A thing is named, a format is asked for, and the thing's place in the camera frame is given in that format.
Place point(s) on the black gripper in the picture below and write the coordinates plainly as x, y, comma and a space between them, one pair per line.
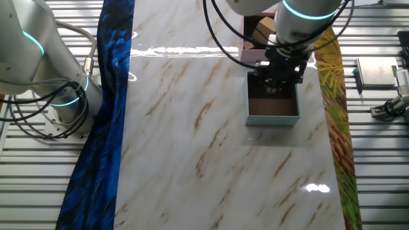
284, 64

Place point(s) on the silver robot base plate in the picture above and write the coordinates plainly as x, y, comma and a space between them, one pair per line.
73, 137

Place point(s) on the metal clamp bracket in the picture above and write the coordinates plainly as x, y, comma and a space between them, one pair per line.
378, 111

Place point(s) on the pink open box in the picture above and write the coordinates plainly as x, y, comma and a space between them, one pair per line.
252, 56

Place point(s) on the black device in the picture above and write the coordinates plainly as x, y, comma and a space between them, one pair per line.
404, 40

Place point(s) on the square silver metal plate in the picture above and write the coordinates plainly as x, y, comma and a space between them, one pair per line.
377, 72

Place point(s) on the light blue open box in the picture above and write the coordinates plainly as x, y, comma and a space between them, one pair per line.
271, 120

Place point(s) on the large wooden cube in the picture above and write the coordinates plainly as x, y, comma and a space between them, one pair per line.
263, 30

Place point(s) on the white ribbed device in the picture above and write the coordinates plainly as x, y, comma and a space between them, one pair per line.
403, 78

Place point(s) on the grey flat object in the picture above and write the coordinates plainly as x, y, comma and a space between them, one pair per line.
396, 2

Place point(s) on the white marble pattern sheet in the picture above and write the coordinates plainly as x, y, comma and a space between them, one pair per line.
191, 159

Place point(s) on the blue patterned cloth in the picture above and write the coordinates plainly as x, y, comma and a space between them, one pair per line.
96, 159

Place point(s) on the yellow green patterned cloth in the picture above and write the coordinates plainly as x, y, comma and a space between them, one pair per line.
338, 127

